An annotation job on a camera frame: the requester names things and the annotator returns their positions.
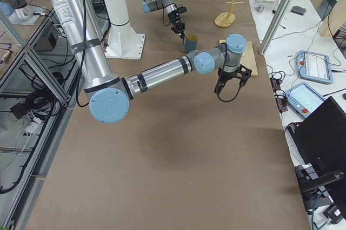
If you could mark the wooden cutting board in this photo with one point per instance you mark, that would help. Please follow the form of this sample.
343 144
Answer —
240 50

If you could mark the wooden cup storage rack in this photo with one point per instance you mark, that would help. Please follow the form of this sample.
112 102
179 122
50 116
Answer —
225 19

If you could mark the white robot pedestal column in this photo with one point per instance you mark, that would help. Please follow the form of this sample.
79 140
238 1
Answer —
123 41

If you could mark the teach pendant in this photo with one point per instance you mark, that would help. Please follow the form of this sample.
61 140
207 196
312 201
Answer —
314 66
304 99

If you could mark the near teach pendant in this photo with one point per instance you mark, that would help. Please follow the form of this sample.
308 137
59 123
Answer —
304 99

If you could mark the aluminium frame post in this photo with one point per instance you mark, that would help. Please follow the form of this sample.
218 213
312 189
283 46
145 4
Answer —
276 21

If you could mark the small metal cup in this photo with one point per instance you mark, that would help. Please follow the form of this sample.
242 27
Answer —
260 8

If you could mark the white power strip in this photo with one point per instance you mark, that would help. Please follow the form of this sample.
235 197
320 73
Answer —
34 125

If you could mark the grey control box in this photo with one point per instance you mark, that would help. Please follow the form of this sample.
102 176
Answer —
48 39

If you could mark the dark teal mug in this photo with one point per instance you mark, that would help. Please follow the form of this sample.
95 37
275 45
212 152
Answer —
190 43

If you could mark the black monitor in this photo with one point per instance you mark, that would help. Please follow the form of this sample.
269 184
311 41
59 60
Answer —
320 140

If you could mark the black usb hub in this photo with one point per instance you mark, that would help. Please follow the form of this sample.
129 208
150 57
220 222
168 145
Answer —
279 94

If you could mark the black pad on table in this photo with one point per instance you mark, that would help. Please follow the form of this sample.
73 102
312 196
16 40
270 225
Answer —
298 10

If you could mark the far teach pendant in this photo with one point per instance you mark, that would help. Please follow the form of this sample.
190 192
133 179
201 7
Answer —
314 66

